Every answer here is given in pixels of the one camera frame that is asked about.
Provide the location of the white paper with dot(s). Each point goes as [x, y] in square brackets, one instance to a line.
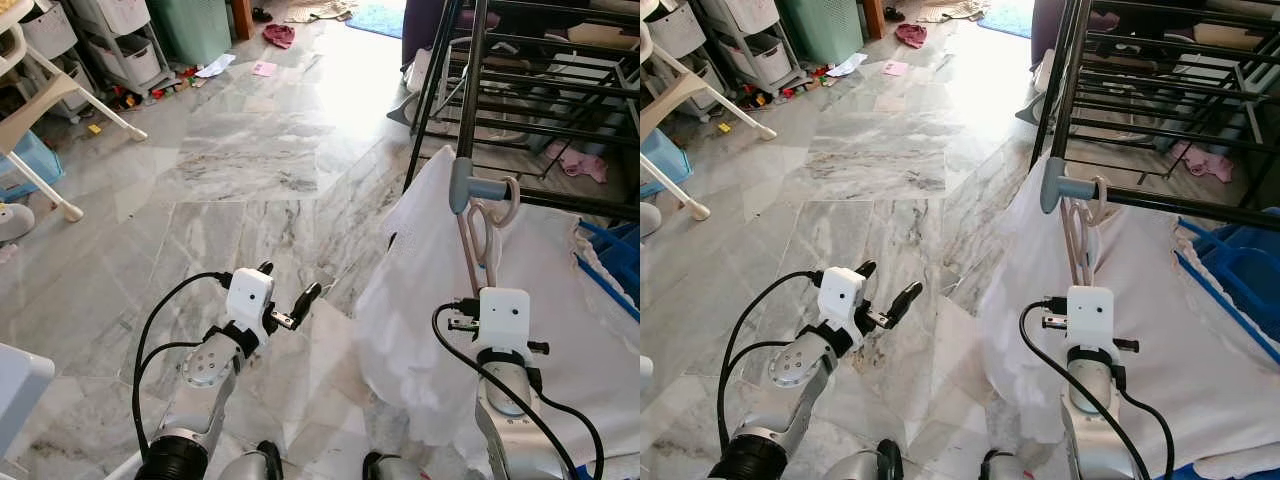
[215, 66]
[847, 66]

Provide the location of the pale blue folding table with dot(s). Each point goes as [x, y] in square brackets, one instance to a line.
[22, 390]

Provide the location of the pink clothes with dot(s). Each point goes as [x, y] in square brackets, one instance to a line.
[578, 162]
[1203, 162]

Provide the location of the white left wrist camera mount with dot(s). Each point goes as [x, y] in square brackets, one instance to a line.
[842, 295]
[248, 295]

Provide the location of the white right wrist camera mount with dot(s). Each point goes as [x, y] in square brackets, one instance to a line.
[1090, 316]
[503, 318]

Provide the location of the blue rug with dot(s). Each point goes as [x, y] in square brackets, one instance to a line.
[375, 18]
[1005, 18]

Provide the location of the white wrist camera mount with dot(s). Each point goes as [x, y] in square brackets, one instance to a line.
[248, 295]
[503, 318]
[842, 295]
[1090, 316]

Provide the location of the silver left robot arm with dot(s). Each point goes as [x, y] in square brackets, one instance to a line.
[205, 365]
[795, 365]

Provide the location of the red cloth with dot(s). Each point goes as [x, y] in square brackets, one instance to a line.
[278, 35]
[911, 35]

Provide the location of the blue plastic hanger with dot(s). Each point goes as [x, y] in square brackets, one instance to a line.
[1225, 305]
[598, 258]

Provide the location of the pink plastic hanger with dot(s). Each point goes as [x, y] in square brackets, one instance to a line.
[468, 250]
[1075, 250]

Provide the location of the white t-shirt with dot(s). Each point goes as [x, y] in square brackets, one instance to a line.
[420, 330]
[1030, 340]

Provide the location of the robot left leg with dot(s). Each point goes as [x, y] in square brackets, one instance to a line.
[250, 463]
[862, 463]

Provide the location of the light blue box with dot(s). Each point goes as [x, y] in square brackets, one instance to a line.
[662, 160]
[35, 165]

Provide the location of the robot right leg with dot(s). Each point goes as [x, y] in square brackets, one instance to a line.
[395, 467]
[1010, 467]

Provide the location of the green plastic bin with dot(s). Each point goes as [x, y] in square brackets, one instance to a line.
[190, 30]
[820, 30]

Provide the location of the beige plastic chair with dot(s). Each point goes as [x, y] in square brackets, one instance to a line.
[40, 100]
[675, 95]

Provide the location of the pink paper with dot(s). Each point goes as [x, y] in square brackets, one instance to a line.
[263, 68]
[895, 68]

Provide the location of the black metal drying rack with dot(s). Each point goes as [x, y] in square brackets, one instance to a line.
[570, 204]
[1180, 206]

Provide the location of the robot leg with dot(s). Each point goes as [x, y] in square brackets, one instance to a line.
[862, 463]
[1010, 467]
[250, 463]
[395, 467]

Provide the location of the grey drawer storage cart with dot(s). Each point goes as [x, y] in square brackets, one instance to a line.
[120, 45]
[750, 45]

